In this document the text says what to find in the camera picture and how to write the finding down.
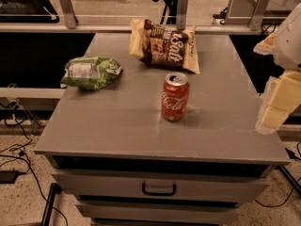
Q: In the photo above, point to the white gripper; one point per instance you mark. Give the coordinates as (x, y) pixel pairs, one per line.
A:
(291, 46)

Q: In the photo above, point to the red coca-cola can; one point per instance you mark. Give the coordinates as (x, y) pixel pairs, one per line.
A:
(174, 96)

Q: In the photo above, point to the brown and cream snack bag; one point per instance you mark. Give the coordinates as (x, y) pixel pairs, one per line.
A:
(157, 45)

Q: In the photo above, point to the grey drawer cabinet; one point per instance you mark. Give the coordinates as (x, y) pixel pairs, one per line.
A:
(105, 144)

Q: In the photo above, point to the green chip bag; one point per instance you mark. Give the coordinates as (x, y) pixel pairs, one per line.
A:
(90, 73)

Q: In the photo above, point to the black power adapter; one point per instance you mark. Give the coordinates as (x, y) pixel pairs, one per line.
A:
(8, 176)

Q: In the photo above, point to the right metal rail bracket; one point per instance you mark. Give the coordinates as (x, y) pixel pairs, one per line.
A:
(257, 17)

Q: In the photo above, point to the metal rail bracket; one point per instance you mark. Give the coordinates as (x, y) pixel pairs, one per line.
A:
(69, 15)
(257, 17)
(182, 7)

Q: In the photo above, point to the middle metal rail bracket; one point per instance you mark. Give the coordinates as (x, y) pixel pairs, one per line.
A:
(182, 7)

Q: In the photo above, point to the black drawer handle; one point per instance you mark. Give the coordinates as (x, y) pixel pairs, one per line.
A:
(158, 191)

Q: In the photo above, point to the left metal rail bracket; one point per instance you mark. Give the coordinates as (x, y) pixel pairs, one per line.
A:
(69, 15)

